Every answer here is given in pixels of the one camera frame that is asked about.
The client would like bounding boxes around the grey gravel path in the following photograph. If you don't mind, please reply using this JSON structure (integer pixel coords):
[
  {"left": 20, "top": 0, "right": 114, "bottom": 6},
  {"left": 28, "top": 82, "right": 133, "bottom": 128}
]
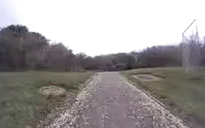
[{"left": 45, "top": 71, "right": 188, "bottom": 128}]

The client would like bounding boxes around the green grass field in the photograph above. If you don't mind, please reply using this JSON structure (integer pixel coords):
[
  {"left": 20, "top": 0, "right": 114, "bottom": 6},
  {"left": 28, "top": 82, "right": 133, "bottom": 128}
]
[
  {"left": 0, "top": 69, "right": 97, "bottom": 128},
  {"left": 120, "top": 66, "right": 205, "bottom": 128}
]

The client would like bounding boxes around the pale stone slab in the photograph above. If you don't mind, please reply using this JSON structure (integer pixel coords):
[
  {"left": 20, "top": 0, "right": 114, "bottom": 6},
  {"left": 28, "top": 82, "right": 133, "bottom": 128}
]
[{"left": 38, "top": 85, "right": 67, "bottom": 97}]

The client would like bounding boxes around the wood of dark trees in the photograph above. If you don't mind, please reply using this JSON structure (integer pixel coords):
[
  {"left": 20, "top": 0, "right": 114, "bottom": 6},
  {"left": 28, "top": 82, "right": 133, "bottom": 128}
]
[{"left": 0, "top": 24, "right": 205, "bottom": 73}]

